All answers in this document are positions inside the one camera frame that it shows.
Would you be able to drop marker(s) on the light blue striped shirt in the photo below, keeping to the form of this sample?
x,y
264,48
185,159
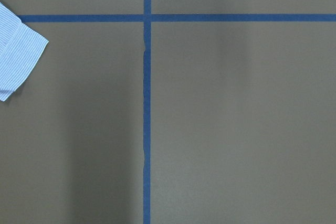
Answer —
x,y
21,48

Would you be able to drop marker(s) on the blue tape grid lines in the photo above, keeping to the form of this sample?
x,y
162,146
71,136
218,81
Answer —
x,y
147,18

